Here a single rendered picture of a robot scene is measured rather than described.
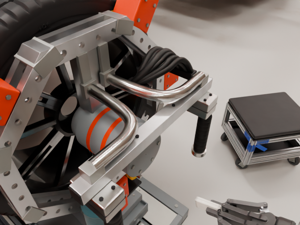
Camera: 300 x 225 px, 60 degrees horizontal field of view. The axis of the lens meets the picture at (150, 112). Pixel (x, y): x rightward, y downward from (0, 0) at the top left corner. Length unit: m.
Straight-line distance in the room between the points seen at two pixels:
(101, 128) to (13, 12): 0.30
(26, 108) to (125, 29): 0.28
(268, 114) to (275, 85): 0.96
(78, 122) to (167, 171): 1.07
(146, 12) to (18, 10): 0.29
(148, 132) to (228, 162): 1.31
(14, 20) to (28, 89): 0.14
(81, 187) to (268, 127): 1.27
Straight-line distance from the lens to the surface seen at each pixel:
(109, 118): 0.63
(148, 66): 0.62
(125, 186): 0.97
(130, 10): 0.67
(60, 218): 1.31
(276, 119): 1.65
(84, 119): 0.67
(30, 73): 0.51
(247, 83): 2.53
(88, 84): 0.58
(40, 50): 0.51
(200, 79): 0.61
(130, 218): 1.34
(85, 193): 0.44
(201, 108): 0.65
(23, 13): 0.58
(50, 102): 0.70
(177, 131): 1.90
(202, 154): 0.77
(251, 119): 1.59
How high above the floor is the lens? 1.34
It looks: 41 degrees down
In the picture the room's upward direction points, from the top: straight up
